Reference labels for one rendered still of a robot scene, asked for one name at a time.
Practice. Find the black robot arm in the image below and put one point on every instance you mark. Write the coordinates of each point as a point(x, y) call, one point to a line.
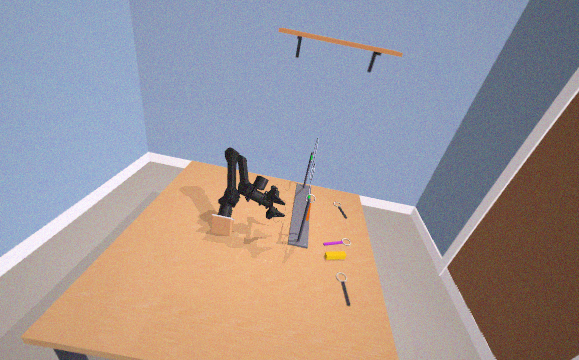
point(245, 188)

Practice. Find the yellow rectangular block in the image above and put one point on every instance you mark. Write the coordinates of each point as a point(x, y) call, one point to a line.
point(335, 255)

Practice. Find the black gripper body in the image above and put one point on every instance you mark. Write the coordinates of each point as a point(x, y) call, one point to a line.
point(271, 211)

